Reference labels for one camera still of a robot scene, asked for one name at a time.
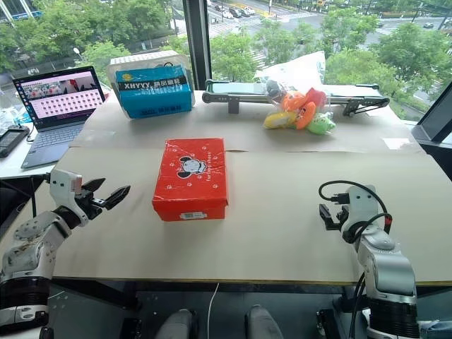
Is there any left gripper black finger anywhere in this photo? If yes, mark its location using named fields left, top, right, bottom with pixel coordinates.
left=81, top=177, right=107, bottom=195
left=104, top=184, right=132, bottom=210

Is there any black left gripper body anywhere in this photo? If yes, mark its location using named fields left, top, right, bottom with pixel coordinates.
left=75, top=189, right=108, bottom=220

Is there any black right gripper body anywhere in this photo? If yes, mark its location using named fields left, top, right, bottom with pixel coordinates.
left=331, top=205, right=351, bottom=232

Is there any red shoe box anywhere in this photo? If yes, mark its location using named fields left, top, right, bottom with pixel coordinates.
left=151, top=138, right=230, bottom=222

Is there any blue cardboard box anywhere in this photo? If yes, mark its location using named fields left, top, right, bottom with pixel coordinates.
left=115, top=66, right=194, bottom=120

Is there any grey open laptop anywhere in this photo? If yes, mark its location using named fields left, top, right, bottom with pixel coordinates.
left=12, top=65, right=107, bottom=170

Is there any green plush toy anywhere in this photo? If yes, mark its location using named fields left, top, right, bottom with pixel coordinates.
left=306, top=114, right=336, bottom=136

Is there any black handheld device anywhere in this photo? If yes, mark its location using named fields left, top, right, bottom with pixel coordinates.
left=0, top=126, right=30, bottom=158

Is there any yellow plush toy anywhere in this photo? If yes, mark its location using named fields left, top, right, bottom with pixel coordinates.
left=263, top=110, right=298, bottom=130

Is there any orange plush toy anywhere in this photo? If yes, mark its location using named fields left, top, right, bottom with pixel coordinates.
left=281, top=90, right=317, bottom=132

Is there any red plush toy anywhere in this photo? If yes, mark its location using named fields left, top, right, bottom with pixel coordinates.
left=304, top=87, right=327, bottom=107

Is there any grey rounded shape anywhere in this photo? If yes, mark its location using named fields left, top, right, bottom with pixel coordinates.
left=154, top=308, right=198, bottom=339
left=244, top=304, right=284, bottom=339

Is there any dark grey plush toy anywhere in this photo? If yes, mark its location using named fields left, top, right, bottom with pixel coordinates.
left=266, top=79, right=284, bottom=104

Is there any white box in plastic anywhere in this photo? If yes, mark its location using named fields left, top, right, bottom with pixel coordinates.
left=107, top=49, right=192, bottom=97

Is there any black monitor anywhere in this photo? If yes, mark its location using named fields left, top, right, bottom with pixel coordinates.
left=410, top=82, right=452, bottom=143

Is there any clear plastic bag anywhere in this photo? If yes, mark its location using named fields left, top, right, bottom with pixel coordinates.
left=253, top=50, right=337, bottom=136

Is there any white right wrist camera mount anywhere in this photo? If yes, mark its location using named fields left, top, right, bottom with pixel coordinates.
left=343, top=184, right=381, bottom=234

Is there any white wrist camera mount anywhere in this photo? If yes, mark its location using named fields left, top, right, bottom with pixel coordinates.
left=49, top=169, right=90, bottom=227
left=343, top=184, right=381, bottom=234

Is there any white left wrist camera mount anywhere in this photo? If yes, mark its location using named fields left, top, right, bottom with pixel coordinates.
left=49, top=169, right=90, bottom=227

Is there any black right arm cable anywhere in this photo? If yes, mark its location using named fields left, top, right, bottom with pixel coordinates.
left=318, top=180, right=393, bottom=234

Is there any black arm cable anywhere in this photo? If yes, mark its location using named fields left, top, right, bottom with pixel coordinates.
left=29, top=172, right=52, bottom=218
left=318, top=180, right=393, bottom=234

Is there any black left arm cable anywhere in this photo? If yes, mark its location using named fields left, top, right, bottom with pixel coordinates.
left=29, top=172, right=52, bottom=218

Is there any thin white cable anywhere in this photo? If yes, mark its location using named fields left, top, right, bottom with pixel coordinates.
left=208, top=282, right=220, bottom=339

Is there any dark window frame post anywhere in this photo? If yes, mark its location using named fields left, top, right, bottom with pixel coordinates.
left=182, top=0, right=213, bottom=95

